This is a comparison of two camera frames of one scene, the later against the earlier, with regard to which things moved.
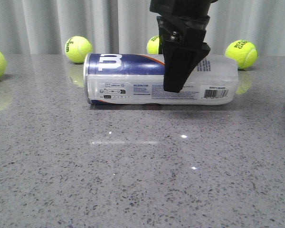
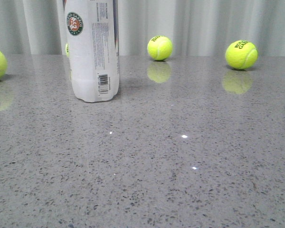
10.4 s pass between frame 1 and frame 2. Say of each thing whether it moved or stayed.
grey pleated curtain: stayed
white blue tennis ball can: moved
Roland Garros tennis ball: stayed
